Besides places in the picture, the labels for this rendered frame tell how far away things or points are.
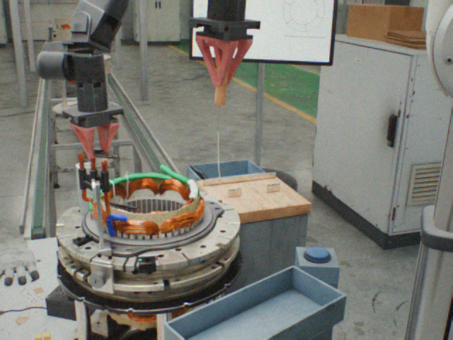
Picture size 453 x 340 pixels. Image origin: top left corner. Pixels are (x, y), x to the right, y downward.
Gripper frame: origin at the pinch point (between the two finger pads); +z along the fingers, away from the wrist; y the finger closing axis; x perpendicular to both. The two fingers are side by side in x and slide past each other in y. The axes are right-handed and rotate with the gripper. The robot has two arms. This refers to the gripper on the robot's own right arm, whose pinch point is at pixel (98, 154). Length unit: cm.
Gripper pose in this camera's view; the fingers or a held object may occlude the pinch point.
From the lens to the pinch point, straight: 104.1
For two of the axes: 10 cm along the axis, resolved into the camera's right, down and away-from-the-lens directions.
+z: 0.1, 9.4, 3.5
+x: 6.3, 2.6, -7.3
